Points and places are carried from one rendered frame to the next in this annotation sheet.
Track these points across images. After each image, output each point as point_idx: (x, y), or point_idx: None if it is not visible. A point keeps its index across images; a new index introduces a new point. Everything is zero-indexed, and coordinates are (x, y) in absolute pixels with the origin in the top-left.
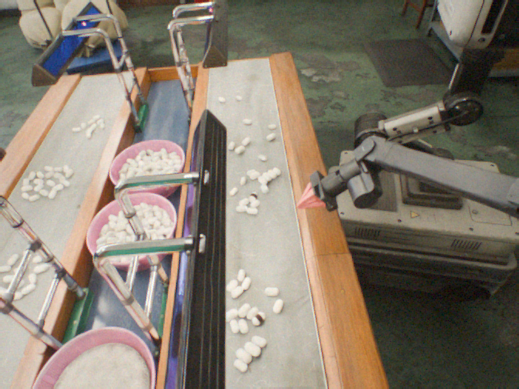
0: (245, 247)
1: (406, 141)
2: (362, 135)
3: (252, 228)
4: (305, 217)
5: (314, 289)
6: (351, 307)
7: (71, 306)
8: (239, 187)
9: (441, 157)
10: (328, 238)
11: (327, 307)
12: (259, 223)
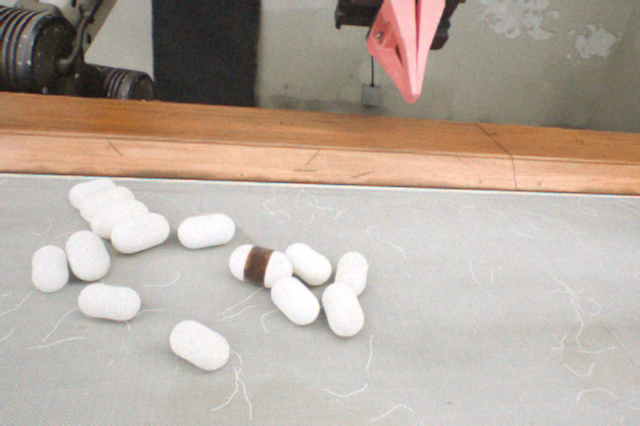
0: (548, 311)
1: (95, 33)
2: (37, 42)
3: (441, 287)
4: (374, 155)
5: (597, 182)
6: (609, 140)
7: None
8: (152, 331)
9: (115, 69)
10: (445, 134)
11: (638, 161)
12: (406, 269)
